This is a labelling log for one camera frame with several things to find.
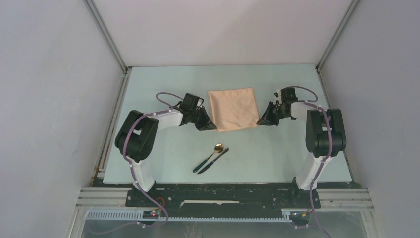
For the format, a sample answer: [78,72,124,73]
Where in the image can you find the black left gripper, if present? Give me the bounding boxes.
[190,106,216,131]

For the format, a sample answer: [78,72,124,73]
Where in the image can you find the peach satin napkin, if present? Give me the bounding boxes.
[208,88,259,131]

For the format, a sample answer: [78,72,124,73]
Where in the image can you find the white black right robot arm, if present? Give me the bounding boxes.
[257,86,347,207]

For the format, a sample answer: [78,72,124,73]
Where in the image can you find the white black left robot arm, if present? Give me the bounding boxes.
[114,92,217,207]

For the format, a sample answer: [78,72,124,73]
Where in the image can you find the black table knife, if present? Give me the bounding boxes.
[198,148,230,174]

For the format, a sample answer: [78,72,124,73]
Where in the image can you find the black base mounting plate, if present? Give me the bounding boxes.
[126,183,311,210]

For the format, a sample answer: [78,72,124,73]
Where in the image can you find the gold spoon dark handle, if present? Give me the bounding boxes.
[193,143,224,173]

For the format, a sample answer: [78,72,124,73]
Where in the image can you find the left side aluminium rail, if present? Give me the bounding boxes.
[91,66,133,182]

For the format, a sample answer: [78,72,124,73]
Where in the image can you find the left aluminium corner post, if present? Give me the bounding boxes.
[83,0,128,73]

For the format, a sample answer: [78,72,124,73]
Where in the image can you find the aluminium corner post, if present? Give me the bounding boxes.
[316,0,361,72]
[83,0,128,73]

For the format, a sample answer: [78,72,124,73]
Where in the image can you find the aluminium front frame rail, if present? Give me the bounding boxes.
[76,187,374,212]

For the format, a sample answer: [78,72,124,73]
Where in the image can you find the right aluminium corner post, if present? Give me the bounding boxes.
[316,0,361,72]

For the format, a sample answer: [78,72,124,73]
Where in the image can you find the grey slotted cable duct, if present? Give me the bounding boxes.
[85,209,291,223]

